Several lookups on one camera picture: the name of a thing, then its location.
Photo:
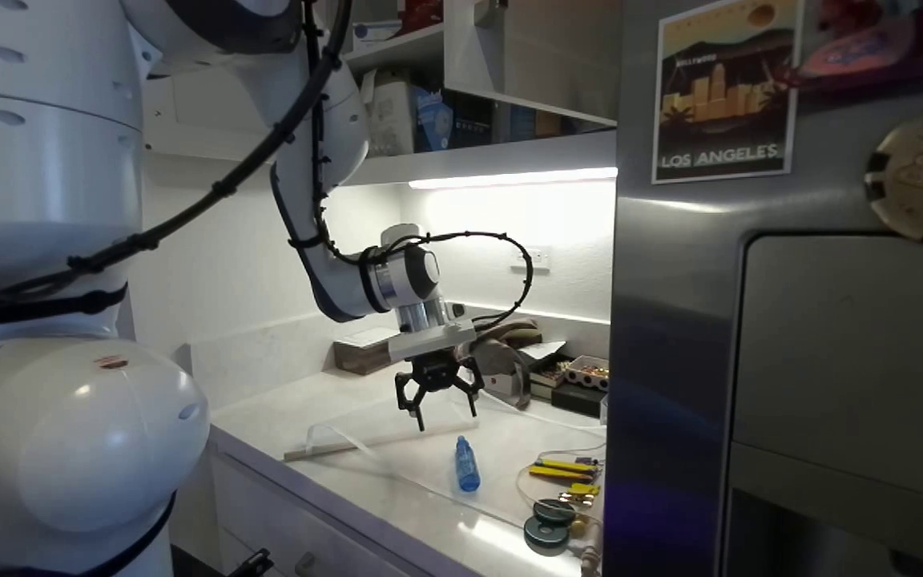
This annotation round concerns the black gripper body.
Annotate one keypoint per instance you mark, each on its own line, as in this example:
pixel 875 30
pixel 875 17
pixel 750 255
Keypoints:
pixel 438 369

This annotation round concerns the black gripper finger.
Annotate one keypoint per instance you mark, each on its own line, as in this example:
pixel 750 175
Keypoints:
pixel 469 383
pixel 409 398

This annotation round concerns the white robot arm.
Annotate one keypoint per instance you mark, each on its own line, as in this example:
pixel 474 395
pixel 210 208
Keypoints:
pixel 94 432

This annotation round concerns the under-cabinet light strip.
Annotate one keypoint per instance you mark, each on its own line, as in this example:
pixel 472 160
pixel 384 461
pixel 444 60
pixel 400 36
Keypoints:
pixel 533 179

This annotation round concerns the white upper cabinet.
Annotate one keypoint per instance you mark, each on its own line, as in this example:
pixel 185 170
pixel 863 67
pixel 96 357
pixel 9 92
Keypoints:
pixel 547 73

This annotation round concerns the grey metal box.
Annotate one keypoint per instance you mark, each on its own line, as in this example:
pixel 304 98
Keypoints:
pixel 361 357

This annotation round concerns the dark brick box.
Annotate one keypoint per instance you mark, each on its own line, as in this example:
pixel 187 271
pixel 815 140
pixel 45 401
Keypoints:
pixel 581 386

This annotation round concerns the green tape rolls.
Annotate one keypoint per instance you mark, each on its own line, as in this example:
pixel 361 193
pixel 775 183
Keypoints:
pixel 548 528

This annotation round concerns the white plastic bag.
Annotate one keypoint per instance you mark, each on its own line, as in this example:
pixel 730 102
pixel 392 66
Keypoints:
pixel 390 115

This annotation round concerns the stainless steel refrigerator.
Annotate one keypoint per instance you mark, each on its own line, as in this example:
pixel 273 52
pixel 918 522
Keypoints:
pixel 766 332

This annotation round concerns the Los Angeles poster magnet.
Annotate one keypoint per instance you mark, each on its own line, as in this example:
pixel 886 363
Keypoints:
pixel 722 98

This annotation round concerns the white wall outlet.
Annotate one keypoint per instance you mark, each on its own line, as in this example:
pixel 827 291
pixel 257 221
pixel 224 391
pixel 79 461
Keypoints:
pixel 543 261

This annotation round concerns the yellow handled tool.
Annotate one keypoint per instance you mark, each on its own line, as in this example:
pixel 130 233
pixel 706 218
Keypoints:
pixel 564 472

